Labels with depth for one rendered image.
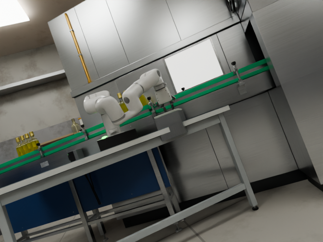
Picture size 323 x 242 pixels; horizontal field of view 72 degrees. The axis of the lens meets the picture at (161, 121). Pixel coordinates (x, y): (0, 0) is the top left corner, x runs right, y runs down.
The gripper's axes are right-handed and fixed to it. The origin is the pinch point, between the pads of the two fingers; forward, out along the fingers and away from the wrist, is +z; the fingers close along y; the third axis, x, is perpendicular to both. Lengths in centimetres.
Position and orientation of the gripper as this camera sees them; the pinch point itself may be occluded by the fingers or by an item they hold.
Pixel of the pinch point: (168, 108)
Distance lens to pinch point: 156.3
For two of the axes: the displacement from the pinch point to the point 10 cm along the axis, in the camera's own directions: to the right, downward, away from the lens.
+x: -1.5, 2.9, -9.5
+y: -9.0, 3.5, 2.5
